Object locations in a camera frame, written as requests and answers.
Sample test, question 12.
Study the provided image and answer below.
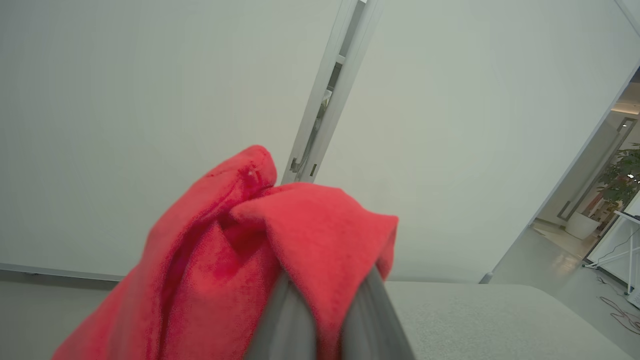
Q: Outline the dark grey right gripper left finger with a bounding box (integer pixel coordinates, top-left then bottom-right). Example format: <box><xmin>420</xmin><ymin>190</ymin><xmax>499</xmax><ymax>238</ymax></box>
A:
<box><xmin>243</xmin><ymin>270</ymin><xmax>319</xmax><ymax>360</ymax></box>

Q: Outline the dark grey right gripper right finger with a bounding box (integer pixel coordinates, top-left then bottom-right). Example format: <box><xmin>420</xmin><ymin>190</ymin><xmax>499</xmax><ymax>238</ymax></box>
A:
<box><xmin>339</xmin><ymin>265</ymin><xmax>417</xmax><ymax>360</ymax></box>

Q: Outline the red and white garment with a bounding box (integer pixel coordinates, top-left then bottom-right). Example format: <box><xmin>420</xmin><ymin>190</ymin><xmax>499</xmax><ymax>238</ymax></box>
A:
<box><xmin>51</xmin><ymin>145</ymin><xmax>400</xmax><ymax>360</ymax></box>

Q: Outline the grey fabric sofa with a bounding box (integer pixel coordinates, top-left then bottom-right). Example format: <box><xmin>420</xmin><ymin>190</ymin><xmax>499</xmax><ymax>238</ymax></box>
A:
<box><xmin>384</xmin><ymin>280</ymin><xmax>637</xmax><ymax>360</ymax></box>

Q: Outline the white plant pot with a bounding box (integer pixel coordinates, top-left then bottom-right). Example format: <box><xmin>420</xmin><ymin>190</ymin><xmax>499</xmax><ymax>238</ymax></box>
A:
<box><xmin>565</xmin><ymin>212</ymin><xmax>601</xmax><ymax>241</ymax></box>

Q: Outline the white stand with legs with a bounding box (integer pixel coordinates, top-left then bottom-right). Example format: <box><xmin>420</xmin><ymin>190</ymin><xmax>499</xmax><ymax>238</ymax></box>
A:
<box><xmin>582</xmin><ymin>192</ymin><xmax>640</xmax><ymax>297</ymax></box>

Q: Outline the green potted plant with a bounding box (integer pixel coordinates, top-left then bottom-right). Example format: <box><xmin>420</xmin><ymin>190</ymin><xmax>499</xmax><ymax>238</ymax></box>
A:
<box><xmin>597</xmin><ymin>142</ymin><xmax>640</xmax><ymax>207</ymax></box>

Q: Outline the grey partition bottom rail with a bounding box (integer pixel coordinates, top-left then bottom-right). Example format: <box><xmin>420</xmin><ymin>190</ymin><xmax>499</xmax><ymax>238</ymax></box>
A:
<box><xmin>0</xmin><ymin>262</ymin><xmax>127</xmax><ymax>282</ymax></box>

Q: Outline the grey double partition post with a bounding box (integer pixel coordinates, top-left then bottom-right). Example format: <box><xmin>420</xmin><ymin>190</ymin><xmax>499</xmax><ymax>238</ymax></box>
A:
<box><xmin>280</xmin><ymin>0</ymin><xmax>387</xmax><ymax>187</ymax></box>

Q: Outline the grey partition edge frame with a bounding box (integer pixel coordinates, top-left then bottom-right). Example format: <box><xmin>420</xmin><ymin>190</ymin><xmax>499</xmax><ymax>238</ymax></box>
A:
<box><xmin>479</xmin><ymin>60</ymin><xmax>640</xmax><ymax>285</ymax></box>

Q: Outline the thin black floor cable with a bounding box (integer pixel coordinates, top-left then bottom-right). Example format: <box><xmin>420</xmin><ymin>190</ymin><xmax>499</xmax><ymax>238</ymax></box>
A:
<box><xmin>596</xmin><ymin>275</ymin><xmax>640</xmax><ymax>337</ymax></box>

